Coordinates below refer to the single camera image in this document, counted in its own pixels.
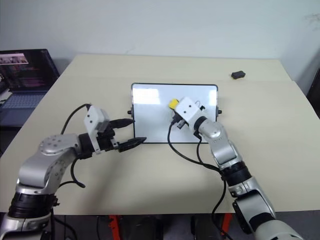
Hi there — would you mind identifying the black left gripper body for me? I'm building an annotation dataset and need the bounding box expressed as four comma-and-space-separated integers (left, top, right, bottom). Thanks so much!
95, 124, 120, 154

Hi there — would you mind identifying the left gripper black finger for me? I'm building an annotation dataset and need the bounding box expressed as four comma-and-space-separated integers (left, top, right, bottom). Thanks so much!
108, 118, 135, 130
115, 136, 148, 153

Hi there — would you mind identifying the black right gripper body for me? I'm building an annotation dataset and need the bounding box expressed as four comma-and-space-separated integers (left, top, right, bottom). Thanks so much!
170, 112, 187, 130

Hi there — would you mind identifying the yellow whiteboard eraser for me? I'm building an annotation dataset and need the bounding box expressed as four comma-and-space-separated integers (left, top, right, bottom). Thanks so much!
167, 98, 180, 111

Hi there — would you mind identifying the black-framed whiteboard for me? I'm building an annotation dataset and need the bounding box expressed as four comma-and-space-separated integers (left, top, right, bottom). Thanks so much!
126, 82, 223, 146

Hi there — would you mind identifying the small black block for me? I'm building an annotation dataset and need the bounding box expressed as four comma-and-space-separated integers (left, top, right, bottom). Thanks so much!
230, 70, 247, 80

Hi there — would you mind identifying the dark side desk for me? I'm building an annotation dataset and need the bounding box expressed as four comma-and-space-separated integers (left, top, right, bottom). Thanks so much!
0, 57, 74, 158

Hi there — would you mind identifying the open laptop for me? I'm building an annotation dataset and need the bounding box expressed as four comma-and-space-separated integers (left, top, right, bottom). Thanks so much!
0, 48, 61, 110

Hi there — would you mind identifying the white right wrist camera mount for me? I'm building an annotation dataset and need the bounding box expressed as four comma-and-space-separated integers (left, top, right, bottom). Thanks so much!
175, 96, 205, 134

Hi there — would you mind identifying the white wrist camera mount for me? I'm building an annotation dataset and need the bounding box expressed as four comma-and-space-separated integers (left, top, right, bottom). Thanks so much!
175, 96, 205, 134
83, 105, 111, 154

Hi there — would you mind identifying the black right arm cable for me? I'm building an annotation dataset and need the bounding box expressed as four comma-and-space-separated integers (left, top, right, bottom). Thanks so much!
167, 120, 235, 240

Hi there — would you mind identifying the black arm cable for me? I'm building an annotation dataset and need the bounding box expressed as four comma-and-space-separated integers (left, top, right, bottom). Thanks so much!
53, 102, 92, 189
167, 120, 235, 240

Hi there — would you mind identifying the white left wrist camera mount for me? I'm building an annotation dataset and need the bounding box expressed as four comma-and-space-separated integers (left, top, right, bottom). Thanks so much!
83, 105, 111, 154

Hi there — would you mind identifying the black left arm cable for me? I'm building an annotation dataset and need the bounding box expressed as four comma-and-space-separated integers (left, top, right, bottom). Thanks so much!
53, 102, 92, 189

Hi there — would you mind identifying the orange table frame leg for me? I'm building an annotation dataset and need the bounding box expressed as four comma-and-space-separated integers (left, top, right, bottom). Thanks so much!
220, 213, 234, 240
108, 214, 124, 240

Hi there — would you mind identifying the black furniture by wall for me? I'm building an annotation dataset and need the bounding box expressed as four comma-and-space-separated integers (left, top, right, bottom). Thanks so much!
305, 48, 320, 106

